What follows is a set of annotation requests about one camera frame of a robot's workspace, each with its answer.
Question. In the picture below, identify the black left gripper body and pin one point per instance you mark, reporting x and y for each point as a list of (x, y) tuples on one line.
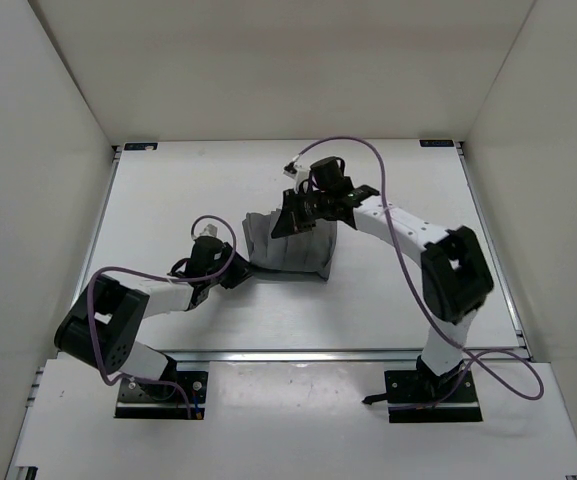
[(224, 254)]

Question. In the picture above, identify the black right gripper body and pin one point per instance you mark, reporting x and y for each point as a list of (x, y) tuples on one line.
[(320, 206)]

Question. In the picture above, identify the grey pleated skirt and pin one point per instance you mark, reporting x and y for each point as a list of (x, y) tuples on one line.
[(304, 253)]

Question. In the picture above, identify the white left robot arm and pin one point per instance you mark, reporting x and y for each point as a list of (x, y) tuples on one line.
[(101, 327)]

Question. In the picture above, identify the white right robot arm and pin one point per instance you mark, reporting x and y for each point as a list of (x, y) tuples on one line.
[(455, 276)]

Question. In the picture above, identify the blue label sticker right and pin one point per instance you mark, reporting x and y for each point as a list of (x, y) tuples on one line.
[(436, 143)]

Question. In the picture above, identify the blue label sticker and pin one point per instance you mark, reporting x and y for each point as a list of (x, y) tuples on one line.
[(436, 143), (140, 146)]

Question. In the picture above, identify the blue label sticker left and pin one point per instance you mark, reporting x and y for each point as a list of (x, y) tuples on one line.
[(140, 146)]

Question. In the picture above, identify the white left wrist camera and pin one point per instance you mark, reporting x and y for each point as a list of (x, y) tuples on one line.
[(210, 230)]

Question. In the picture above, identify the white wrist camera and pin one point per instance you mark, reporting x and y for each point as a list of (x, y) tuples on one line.
[(299, 174), (210, 230)]

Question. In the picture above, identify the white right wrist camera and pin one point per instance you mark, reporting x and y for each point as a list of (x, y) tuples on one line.
[(299, 174)]

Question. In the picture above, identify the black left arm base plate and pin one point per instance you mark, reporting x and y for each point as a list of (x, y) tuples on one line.
[(141, 401)]

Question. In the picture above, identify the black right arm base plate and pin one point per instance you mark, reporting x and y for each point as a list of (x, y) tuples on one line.
[(408, 401)]

